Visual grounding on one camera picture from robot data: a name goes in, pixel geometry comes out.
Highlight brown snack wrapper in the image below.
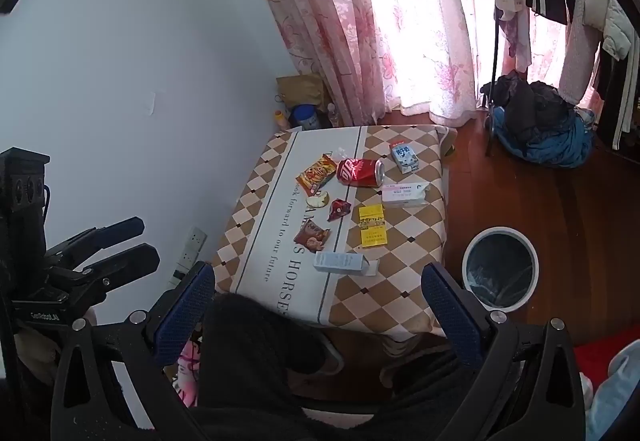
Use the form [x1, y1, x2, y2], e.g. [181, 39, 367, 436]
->
[293, 226, 331, 253]

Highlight small red wrapper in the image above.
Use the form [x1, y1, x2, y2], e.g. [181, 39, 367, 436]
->
[327, 198, 352, 223]

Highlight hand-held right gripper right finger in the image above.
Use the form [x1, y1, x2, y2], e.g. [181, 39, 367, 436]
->
[421, 262, 587, 441]

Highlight orange snack packet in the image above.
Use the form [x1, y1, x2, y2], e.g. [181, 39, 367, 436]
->
[295, 154, 339, 197]

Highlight light blue cloth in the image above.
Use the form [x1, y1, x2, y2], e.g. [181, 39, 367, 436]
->
[584, 345, 640, 441]

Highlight black clothes rack pole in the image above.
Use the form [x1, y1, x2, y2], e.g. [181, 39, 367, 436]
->
[481, 0, 507, 158]

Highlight pink floral curtain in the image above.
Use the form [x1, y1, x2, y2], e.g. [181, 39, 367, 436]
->
[224, 0, 387, 127]

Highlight white power strip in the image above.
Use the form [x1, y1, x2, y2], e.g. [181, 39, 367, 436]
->
[180, 226, 208, 268]

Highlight blue cloth pile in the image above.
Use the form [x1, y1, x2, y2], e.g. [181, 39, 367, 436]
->
[491, 105, 597, 168]

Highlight white puffer jacket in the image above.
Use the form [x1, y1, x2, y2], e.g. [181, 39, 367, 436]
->
[581, 0, 637, 60]

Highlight checkered printed tablecloth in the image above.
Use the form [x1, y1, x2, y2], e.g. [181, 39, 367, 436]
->
[210, 124, 458, 343]

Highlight yellow flattened box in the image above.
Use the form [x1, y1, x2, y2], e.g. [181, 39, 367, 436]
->
[358, 204, 389, 249]

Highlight white tissue packet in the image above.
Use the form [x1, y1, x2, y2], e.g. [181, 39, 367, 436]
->
[381, 181, 431, 208]

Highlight white round trash bin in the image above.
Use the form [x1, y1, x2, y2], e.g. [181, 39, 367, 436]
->
[461, 227, 540, 311]

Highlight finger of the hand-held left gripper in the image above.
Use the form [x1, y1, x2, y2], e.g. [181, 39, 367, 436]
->
[46, 217, 146, 268]
[74, 243, 161, 293]

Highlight red soda can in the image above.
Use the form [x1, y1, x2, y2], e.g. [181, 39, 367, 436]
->
[336, 158, 385, 188]

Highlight purple hanging garment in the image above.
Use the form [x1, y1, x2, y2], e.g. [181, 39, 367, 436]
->
[500, 6, 532, 73]

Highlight brown paper bag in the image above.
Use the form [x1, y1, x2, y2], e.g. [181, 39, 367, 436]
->
[276, 74, 329, 115]

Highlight black striped hanging trousers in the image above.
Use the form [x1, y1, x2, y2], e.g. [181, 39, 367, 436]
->
[596, 38, 640, 153]

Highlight sheer floral curtain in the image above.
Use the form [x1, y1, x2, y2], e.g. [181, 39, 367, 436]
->
[350, 0, 571, 120]

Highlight red mat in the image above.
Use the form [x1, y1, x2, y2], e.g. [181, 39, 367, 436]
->
[573, 334, 640, 378]

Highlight red blue drink carton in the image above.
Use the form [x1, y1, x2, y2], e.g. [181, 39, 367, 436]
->
[390, 141, 420, 175]

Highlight blue lidded jar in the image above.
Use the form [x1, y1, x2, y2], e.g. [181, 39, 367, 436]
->
[291, 104, 321, 131]

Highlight person's black trousers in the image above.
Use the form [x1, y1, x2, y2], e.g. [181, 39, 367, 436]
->
[185, 293, 501, 441]

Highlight pink patterned cloth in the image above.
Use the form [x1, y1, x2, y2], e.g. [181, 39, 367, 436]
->
[172, 340, 202, 408]

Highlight black jacket pile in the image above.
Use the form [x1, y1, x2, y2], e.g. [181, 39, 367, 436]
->
[480, 70, 577, 148]

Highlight light blue long box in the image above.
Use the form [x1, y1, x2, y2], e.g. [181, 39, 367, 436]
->
[313, 251, 380, 277]

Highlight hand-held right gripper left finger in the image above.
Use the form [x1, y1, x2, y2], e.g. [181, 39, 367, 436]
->
[50, 261, 216, 441]

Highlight pink fleece hanging garment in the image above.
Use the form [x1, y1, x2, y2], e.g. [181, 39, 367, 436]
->
[556, 0, 609, 108]

